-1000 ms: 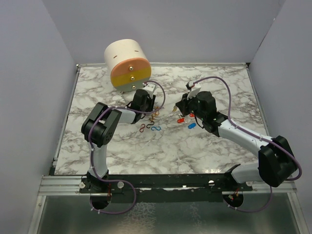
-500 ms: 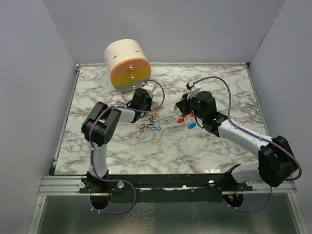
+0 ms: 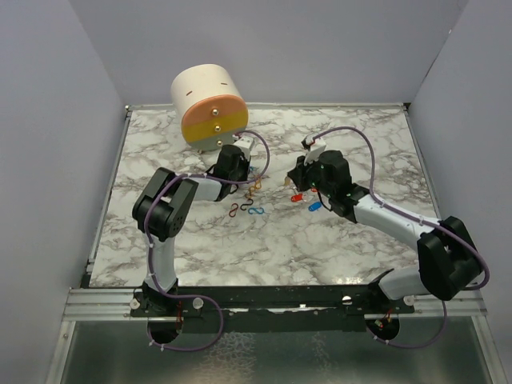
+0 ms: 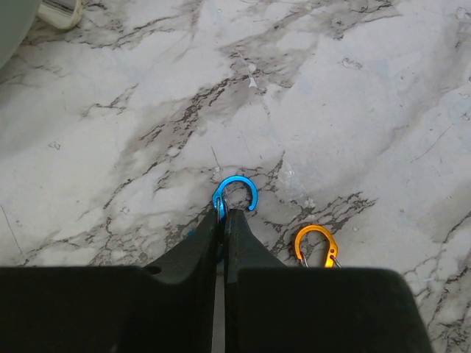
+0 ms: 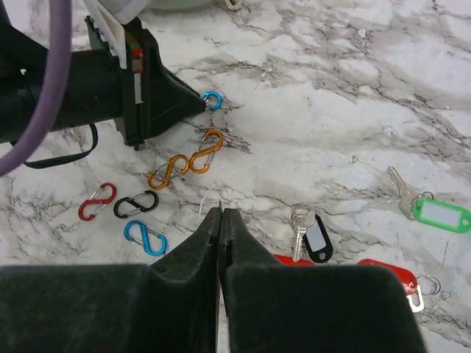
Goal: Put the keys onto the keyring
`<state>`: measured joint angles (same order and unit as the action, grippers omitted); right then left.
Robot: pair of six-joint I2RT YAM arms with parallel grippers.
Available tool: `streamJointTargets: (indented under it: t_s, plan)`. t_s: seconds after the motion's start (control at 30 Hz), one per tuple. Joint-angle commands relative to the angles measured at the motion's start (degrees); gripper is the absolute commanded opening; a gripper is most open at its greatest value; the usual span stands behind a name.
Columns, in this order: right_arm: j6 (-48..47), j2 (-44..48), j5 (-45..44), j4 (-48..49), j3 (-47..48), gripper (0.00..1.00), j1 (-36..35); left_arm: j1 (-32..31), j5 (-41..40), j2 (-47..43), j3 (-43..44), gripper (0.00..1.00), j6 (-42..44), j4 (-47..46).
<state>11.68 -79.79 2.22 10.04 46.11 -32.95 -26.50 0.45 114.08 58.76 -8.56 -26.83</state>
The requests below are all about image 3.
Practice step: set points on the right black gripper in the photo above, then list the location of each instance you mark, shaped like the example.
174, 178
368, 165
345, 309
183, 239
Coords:
298, 174

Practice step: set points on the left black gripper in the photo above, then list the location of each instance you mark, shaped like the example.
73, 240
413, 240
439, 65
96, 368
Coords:
246, 166

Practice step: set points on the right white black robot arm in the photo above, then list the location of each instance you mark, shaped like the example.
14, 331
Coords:
447, 263

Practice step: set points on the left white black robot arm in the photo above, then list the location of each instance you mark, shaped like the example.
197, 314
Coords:
161, 209

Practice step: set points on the red key tag left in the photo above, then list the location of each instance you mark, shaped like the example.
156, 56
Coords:
297, 198

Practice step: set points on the orange S carabiner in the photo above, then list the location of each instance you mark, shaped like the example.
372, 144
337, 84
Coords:
257, 185

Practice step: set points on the blue key tag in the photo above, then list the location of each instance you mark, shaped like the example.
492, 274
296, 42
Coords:
315, 206

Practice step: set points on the black S carabiner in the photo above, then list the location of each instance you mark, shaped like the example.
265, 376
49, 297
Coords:
247, 204

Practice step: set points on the red S carabiner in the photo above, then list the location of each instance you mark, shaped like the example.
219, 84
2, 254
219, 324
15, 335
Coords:
233, 210

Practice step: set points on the round three-drawer storage box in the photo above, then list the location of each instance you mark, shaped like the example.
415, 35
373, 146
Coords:
209, 106

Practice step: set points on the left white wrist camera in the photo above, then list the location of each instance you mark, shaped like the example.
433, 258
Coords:
246, 145

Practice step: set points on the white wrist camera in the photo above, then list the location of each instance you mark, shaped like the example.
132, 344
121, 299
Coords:
246, 145
314, 148

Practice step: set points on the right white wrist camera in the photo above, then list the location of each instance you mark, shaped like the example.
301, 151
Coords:
314, 148

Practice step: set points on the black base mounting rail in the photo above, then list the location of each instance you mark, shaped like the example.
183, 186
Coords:
263, 309

